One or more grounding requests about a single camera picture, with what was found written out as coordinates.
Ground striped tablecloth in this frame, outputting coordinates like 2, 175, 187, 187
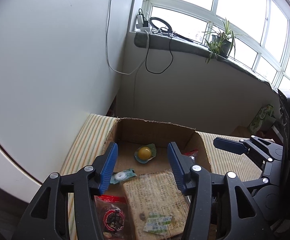
61, 114, 275, 239

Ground potted spider plant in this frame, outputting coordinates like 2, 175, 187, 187
203, 18, 240, 63

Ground black hanging cable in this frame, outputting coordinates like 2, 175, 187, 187
144, 33, 174, 75

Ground grey windowsill cover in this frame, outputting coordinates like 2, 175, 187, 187
134, 31, 280, 91

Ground white hanging cable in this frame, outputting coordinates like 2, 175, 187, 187
105, 0, 149, 75

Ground teal mint candy packet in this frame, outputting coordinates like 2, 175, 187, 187
110, 168, 137, 185

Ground bagged sliced bread loaf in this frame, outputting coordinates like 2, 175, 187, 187
122, 170, 188, 239

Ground red dried fruit packet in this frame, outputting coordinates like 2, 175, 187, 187
184, 149, 199, 160
95, 194, 132, 239

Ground white power strip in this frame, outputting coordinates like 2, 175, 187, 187
136, 8, 150, 33

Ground brown cardboard box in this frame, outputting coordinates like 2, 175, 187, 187
102, 115, 213, 240

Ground green paper bag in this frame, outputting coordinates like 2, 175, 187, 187
248, 104, 276, 135

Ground black ring cable coil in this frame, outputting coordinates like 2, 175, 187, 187
149, 16, 194, 42

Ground green topped jelly cup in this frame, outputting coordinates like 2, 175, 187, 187
134, 144, 157, 164

